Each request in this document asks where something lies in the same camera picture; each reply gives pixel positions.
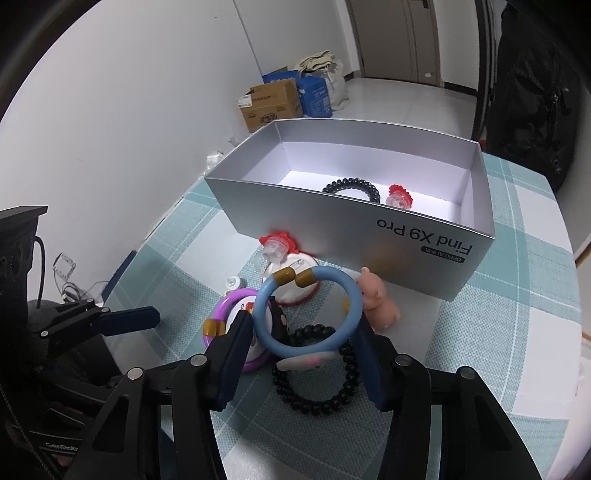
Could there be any black bead bracelet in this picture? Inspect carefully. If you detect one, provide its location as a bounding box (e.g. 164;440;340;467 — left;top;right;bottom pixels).
271;324;365;414

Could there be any pink pig toy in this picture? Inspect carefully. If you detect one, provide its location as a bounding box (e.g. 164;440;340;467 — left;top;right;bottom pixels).
360;267;400;332

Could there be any white cloth bag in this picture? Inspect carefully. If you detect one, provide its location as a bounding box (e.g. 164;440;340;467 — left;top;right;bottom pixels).
298;50;349;112

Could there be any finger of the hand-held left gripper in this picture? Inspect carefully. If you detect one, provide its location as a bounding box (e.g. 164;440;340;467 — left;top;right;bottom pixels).
28;298;161;365

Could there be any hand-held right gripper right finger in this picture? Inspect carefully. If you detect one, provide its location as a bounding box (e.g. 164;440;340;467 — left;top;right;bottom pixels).
353;318;543;480

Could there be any grey door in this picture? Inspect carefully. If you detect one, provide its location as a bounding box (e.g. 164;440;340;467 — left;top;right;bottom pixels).
360;0;444;86

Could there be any blue ring bracelet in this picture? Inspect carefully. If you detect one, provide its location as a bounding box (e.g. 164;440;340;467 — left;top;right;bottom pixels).
253;266;363;360

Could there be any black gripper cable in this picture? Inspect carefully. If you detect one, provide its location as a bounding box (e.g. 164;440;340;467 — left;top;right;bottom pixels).
33;236;48;298

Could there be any black dotted hair bow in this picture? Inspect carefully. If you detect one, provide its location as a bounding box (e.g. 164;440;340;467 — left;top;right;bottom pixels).
269;298;290;344

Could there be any black spiral hair tie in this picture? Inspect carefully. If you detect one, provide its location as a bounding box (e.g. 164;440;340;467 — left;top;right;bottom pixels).
322;179;382;204

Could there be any purple ring bracelet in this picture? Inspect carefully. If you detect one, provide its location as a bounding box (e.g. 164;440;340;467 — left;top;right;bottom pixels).
202;287;271;374

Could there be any white and pink hair clip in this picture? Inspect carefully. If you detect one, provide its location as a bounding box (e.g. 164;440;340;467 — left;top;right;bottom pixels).
276;352;342;371

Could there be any black backpack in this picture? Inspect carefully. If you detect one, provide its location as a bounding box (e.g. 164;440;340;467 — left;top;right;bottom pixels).
487;0;578;192

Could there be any silver cardboard box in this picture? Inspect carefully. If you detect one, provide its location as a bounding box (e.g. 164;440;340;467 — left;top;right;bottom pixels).
204;119;497;303

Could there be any brown cardboard box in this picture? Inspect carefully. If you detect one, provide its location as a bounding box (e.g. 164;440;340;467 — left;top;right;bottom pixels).
238;78;303;133

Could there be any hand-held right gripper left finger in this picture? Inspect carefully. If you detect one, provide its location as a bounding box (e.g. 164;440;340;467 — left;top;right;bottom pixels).
62;311;259;480

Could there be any teal checked tablecloth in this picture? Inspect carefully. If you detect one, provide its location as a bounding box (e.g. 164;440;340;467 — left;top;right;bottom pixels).
104;152;583;480

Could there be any black metal rack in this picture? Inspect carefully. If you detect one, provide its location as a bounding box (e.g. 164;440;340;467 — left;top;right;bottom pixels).
473;0;497;139

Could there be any white round badge red rim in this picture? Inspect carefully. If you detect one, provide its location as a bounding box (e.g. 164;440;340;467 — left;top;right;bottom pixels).
263;251;320;308

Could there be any blue cardboard box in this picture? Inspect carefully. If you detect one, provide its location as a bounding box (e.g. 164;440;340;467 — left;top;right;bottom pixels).
262;69;334;118

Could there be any clear plastic packaging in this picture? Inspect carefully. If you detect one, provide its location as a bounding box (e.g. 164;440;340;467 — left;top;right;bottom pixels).
205;134;243;167

